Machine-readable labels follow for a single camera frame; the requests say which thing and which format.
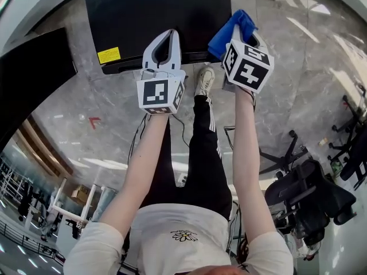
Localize person's white shoe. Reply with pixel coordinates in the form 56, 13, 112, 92
194, 66, 215, 97

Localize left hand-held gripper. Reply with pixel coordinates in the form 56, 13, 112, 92
136, 29, 187, 116

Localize tall black cabinet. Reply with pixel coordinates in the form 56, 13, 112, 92
0, 27, 78, 151

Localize curved wooden wall trim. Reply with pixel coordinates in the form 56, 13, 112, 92
14, 115, 74, 177

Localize person's white flower t-shirt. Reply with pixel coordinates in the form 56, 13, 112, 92
63, 203, 293, 275

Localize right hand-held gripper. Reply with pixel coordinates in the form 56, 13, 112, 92
222, 24, 275, 94

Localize person's right forearm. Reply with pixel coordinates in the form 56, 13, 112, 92
231, 87, 278, 246

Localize person's left forearm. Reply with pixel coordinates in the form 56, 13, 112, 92
99, 115, 170, 239

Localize small black fridge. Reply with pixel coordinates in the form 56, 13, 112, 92
83, 0, 232, 76

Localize blue cleaning cloth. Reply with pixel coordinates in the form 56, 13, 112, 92
208, 9, 258, 60

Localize grey window ledge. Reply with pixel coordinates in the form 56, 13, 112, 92
0, 0, 87, 54

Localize light denim garment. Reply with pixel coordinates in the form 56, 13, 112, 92
96, 186, 118, 223

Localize brown cardboard box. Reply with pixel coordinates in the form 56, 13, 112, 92
71, 184, 94, 205

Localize person's black striped trousers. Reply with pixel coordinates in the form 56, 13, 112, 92
149, 95, 233, 220

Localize white desk frame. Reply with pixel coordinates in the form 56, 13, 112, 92
47, 179, 97, 223

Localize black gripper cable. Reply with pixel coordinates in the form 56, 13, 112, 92
127, 113, 151, 166
223, 126, 239, 151

